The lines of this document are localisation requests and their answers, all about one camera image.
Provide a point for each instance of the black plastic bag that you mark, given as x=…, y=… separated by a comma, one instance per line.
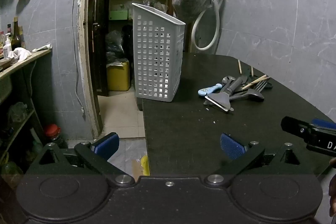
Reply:
x=114, y=43

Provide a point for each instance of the white cloth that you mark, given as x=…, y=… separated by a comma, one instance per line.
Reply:
x=19, y=53

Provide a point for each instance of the dark glass bottle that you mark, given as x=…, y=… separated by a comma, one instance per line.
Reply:
x=16, y=40

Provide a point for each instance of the worn pale door frame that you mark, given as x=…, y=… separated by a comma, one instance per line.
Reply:
x=84, y=56

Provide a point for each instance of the wooden chopstick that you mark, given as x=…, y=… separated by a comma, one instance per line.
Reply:
x=239, y=66
x=260, y=79
x=252, y=71
x=252, y=84

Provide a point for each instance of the metal fork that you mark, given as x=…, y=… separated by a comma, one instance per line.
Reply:
x=261, y=86

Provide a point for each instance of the amber bottle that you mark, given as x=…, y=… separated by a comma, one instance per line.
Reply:
x=22, y=37

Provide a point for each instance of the green box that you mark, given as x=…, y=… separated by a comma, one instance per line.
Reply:
x=119, y=14

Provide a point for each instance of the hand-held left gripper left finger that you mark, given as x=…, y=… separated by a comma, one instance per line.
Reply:
x=106, y=145

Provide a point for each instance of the black scissors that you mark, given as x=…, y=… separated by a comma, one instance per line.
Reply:
x=270, y=87

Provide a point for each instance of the white pump bottle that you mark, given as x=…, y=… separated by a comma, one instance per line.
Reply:
x=7, y=49

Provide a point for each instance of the white perforated plastic basket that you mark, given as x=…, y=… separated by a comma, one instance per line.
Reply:
x=147, y=14

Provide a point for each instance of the white tube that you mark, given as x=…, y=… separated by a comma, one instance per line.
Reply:
x=42, y=48

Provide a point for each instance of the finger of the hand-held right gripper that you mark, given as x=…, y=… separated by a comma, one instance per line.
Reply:
x=296, y=127
x=325, y=124

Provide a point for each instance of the red-lid jar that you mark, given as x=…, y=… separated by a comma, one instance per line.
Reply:
x=52, y=130

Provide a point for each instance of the clear bagged food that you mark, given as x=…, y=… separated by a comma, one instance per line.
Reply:
x=157, y=5

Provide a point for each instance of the dark wooden door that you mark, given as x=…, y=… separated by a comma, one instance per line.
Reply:
x=101, y=56

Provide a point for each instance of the yellow plastic container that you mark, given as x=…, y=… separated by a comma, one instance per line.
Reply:
x=145, y=166

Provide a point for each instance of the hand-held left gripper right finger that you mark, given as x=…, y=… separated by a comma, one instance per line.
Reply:
x=231, y=146

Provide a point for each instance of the wooden side shelf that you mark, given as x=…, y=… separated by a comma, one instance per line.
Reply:
x=26, y=58

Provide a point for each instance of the person's right hand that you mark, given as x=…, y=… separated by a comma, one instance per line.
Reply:
x=334, y=200

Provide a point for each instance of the yellow jerrycan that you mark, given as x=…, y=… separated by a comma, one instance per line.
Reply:
x=118, y=77

